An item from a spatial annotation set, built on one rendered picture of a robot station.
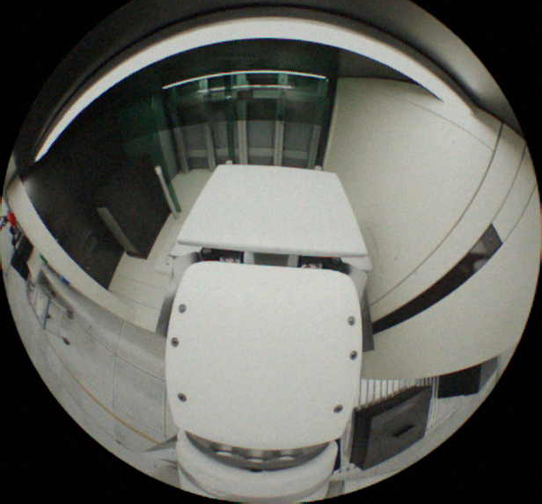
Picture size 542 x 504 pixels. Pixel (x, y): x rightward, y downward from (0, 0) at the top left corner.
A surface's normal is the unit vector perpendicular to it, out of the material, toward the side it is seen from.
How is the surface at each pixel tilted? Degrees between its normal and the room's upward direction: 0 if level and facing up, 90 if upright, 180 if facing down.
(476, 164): 90
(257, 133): 90
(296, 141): 90
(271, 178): 1
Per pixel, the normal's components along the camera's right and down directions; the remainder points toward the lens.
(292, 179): 0.04, -0.67
